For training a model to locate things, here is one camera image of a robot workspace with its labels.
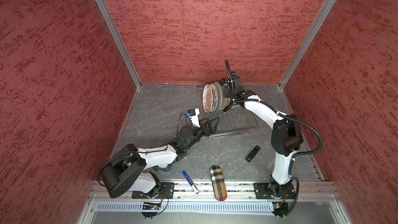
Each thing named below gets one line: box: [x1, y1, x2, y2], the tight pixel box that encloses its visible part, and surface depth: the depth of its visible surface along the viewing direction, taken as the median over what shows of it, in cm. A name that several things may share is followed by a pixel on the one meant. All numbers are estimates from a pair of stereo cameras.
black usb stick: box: [245, 145, 261, 163], surface depth 87 cm
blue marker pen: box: [181, 170, 200, 195], surface depth 77 cm
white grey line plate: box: [214, 81, 223, 112], surface depth 94 cm
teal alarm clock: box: [153, 162, 173, 172], surface depth 79 cm
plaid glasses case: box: [210, 164, 228, 202], surface depth 76 cm
